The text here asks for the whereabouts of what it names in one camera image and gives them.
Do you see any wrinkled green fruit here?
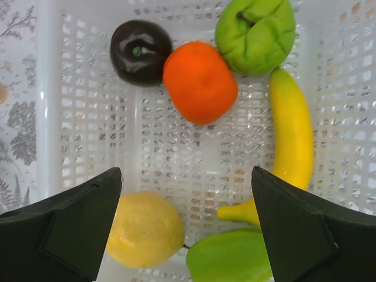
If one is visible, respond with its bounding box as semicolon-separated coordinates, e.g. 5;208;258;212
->
215;0;296;76

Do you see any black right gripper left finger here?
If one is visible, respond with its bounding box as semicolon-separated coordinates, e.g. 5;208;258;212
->
1;167;122;281

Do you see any yellow toy banana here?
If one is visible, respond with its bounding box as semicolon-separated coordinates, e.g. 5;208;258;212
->
216;67;314;227

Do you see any dark purple toy mangosteen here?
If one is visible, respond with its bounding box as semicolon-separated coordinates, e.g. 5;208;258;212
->
110;19;173;87

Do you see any white plastic perforated basket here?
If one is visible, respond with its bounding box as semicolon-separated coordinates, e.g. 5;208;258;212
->
35;0;376;282

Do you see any yellow toy lemon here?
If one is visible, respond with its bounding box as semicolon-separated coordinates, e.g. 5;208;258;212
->
106;191;185;268

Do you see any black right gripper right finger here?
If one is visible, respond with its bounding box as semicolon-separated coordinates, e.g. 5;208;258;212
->
251;167;375;281

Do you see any green toy pepper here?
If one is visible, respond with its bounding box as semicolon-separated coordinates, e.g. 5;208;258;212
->
186;227;273;281

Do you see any orange toy fruit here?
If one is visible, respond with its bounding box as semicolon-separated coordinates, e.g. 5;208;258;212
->
163;41;238;125

